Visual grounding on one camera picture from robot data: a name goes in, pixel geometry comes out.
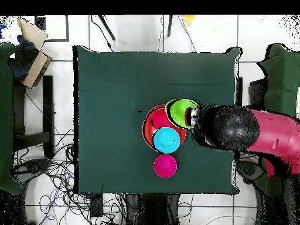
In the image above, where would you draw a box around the black tripod leg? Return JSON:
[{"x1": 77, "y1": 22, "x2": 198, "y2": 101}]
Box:
[
  {"x1": 97, "y1": 15, "x2": 116, "y2": 41},
  {"x1": 166, "y1": 15, "x2": 174, "y2": 38}
]

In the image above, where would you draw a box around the cardboard box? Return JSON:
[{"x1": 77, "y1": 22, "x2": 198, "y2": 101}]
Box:
[{"x1": 16, "y1": 16, "x2": 53, "y2": 90}]

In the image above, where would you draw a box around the dark green tablecloth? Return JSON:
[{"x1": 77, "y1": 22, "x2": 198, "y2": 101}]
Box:
[{"x1": 73, "y1": 45, "x2": 242, "y2": 195}]

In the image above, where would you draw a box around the green cloth side table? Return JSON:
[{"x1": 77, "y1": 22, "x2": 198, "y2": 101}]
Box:
[
  {"x1": 255, "y1": 43, "x2": 300, "y2": 197},
  {"x1": 0, "y1": 42, "x2": 24, "y2": 195}
]

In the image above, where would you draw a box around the red cup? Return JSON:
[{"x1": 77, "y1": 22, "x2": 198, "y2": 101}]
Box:
[{"x1": 151, "y1": 111, "x2": 173, "y2": 130}]

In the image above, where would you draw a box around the black metal frame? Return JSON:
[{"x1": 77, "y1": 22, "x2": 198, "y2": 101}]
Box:
[{"x1": 34, "y1": 15, "x2": 70, "y2": 43}]

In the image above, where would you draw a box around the dark blue cloth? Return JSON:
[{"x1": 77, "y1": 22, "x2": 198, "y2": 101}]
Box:
[{"x1": 9, "y1": 35, "x2": 38, "y2": 80}]

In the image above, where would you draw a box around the small green bowl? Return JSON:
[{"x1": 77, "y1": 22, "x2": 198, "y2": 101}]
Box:
[{"x1": 164, "y1": 98, "x2": 200, "y2": 130}]

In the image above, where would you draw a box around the black stand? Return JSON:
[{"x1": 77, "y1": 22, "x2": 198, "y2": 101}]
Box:
[{"x1": 12, "y1": 75, "x2": 55, "y2": 158}]

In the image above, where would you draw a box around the pink bowl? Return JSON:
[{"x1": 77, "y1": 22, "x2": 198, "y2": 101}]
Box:
[{"x1": 153, "y1": 154, "x2": 178, "y2": 179}]

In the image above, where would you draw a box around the orange bowl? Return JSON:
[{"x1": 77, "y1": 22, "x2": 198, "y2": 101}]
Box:
[
  {"x1": 141, "y1": 107, "x2": 188, "y2": 151},
  {"x1": 148, "y1": 104, "x2": 168, "y2": 113}
]

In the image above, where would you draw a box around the yellow object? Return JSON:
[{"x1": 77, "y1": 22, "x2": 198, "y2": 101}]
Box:
[{"x1": 182, "y1": 15, "x2": 196, "y2": 25}]

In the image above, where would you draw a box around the small blue ribbed bowl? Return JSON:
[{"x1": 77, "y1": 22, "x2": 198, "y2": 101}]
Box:
[{"x1": 152, "y1": 127, "x2": 182, "y2": 155}]

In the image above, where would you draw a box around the tangle of floor cables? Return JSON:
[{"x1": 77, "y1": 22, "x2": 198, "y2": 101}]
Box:
[{"x1": 13, "y1": 131, "x2": 195, "y2": 225}]

